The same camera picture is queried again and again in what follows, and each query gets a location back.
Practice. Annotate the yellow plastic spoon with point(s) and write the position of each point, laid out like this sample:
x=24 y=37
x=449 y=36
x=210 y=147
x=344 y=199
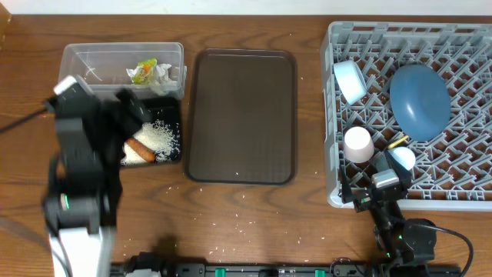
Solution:
x=398 y=142

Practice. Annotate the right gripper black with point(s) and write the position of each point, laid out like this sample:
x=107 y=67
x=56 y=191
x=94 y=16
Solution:
x=364 y=200

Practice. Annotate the clear plastic waste bin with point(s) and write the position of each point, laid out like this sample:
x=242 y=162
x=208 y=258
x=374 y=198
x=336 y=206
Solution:
x=103 y=65

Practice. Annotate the brown serving tray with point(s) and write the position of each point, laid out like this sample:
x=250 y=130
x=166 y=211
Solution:
x=242 y=123

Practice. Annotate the light blue plastic cup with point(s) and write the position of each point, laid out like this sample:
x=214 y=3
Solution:
x=404 y=156

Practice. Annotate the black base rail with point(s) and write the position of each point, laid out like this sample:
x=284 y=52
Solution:
x=149 y=264

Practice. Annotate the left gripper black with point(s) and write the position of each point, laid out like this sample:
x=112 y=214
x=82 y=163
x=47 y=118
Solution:
x=128 y=121

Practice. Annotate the orange carrot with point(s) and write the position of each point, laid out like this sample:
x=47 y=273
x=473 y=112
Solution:
x=142 y=150

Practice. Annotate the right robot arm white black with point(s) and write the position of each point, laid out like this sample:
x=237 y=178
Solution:
x=408 y=243

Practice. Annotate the grey dishwasher rack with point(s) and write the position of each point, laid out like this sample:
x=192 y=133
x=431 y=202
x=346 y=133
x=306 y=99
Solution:
x=453 y=170

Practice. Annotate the pile of white rice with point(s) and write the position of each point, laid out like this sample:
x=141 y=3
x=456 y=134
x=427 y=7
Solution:
x=162 y=138

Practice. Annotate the yellow green snack wrapper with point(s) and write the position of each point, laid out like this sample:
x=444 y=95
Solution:
x=143 y=73

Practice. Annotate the light blue small bowl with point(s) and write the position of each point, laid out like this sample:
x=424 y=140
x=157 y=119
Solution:
x=350 y=81

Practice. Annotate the pink plastic cup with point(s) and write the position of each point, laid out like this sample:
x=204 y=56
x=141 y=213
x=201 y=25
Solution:
x=358 y=145

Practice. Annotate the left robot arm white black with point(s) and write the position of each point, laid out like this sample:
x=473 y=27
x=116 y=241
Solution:
x=84 y=185

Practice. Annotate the dark blue plate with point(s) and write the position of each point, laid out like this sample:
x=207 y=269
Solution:
x=420 y=102

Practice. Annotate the black waste tray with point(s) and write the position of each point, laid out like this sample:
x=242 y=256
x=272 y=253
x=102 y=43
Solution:
x=166 y=109

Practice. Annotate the white paper waste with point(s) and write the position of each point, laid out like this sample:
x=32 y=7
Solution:
x=161 y=84

